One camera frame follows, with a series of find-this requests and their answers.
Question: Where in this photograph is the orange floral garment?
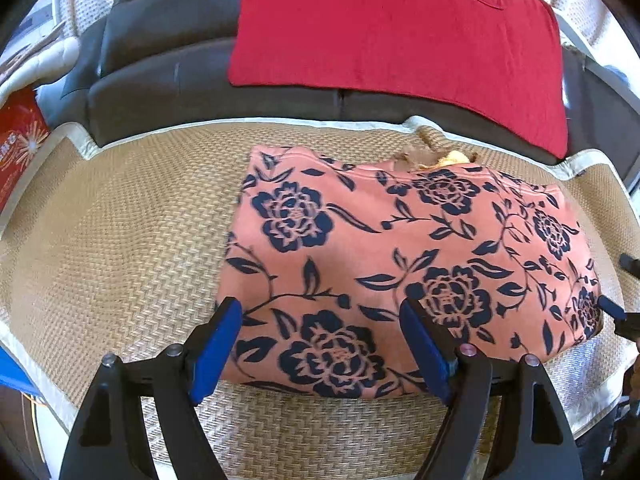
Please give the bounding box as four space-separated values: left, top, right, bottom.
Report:
218 145 602 399

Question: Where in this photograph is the woven bamboo seat mat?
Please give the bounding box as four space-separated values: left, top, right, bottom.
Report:
1 117 639 479

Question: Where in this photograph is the brown yellow garment tag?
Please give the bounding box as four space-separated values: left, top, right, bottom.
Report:
392 148 475 172

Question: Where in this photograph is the red cloth on sofa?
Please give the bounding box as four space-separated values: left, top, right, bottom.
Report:
229 0 568 157

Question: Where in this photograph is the red printed box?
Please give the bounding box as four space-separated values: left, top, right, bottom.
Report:
0 87 50 209

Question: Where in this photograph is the dark leather sofa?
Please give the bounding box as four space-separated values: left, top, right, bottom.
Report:
38 0 639 171

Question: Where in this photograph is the white padded armrest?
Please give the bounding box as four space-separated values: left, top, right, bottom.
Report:
0 37 80 107

